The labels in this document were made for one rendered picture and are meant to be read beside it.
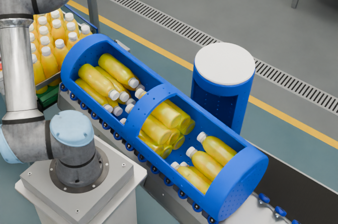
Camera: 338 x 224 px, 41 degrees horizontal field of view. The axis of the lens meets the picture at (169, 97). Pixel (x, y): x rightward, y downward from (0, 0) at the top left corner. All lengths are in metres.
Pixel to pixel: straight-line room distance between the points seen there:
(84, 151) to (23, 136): 0.17
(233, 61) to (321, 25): 2.16
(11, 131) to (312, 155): 2.24
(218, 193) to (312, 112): 2.00
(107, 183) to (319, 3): 3.32
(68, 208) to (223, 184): 0.49
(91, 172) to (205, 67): 0.85
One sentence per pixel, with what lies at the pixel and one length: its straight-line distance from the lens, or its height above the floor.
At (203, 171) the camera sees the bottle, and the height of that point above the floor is 1.07.
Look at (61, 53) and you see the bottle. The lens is 2.09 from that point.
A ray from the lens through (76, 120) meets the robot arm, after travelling 1.31.
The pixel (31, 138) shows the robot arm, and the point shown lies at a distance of 1.31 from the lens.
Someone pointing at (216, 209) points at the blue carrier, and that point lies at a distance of 1.51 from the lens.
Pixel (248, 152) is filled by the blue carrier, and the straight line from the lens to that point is 1.52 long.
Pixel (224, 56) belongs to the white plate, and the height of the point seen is 1.04.
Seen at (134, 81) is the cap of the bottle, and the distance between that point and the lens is 1.84.
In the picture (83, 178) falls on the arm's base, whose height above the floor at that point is 1.26.
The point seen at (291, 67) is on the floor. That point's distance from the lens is 3.67.
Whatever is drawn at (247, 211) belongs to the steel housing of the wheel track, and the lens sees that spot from 1.75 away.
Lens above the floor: 2.45
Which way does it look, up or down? 48 degrees down
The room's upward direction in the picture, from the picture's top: 2 degrees clockwise
